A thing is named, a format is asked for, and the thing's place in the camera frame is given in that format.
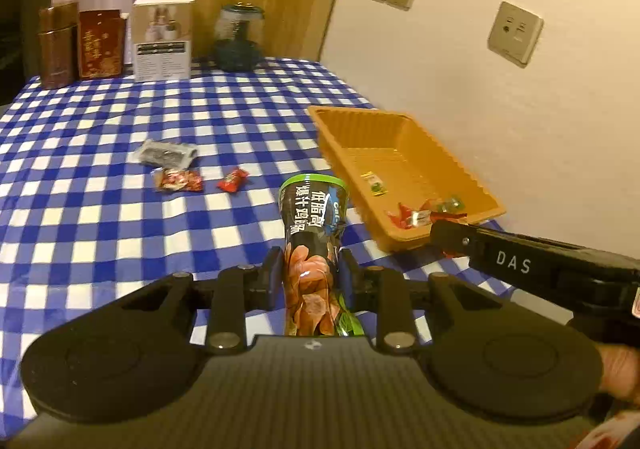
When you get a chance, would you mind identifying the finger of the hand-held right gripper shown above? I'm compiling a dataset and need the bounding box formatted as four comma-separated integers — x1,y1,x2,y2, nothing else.
428,220,475,263

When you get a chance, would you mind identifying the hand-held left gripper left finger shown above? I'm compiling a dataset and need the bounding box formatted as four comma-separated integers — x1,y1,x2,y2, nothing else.
97,246,286,355

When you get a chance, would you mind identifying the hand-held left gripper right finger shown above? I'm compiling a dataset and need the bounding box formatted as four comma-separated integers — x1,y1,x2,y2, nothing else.
340,249,531,355

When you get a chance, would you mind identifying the large red snack packet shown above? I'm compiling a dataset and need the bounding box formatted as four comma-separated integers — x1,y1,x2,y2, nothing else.
385,202,418,231

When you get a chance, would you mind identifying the dark green long snack packet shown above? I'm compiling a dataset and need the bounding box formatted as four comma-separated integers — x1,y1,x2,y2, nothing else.
278,173,366,338

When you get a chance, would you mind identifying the yellow green candy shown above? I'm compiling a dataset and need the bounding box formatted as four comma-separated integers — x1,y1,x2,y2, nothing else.
362,171,390,198

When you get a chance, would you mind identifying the small red candy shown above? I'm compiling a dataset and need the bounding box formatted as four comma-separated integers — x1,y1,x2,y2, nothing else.
217,168,250,192

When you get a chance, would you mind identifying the orange plastic tray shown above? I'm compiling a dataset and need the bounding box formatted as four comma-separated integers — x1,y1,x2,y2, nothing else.
306,105,508,254

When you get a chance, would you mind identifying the clear red snack packet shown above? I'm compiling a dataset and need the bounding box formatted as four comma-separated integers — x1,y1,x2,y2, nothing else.
151,167,205,194

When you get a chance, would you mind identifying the black clear seaweed packet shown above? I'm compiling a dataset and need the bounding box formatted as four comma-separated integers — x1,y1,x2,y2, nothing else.
134,139,197,168

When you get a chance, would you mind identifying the person's right hand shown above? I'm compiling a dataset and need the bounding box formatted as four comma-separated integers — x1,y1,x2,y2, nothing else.
597,343,640,401

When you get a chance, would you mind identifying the red white patterned clothing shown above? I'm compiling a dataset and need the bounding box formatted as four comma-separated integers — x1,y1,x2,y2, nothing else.
575,411,640,449

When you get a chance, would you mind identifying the blue white checked tablecloth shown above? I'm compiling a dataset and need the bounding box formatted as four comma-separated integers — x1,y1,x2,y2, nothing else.
0,56,576,351

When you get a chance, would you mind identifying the beige data socket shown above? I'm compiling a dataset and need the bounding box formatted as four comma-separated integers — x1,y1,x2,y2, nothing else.
487,1,545,69

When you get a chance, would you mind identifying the dark green glass jar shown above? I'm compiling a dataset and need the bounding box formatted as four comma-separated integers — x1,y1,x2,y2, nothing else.
213,4,265,74

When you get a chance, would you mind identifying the white carton box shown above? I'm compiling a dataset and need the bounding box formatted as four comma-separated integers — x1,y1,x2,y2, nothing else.
130,0,197,82

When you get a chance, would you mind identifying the red tin box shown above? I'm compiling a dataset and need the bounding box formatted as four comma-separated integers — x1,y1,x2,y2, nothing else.
77,9,126,81

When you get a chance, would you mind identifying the brown metal canister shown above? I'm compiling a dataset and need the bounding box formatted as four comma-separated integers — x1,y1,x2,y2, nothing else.
37,0,81,90

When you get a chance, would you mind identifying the black chair back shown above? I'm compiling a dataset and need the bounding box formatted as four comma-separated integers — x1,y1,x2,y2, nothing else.
0,0,54,106

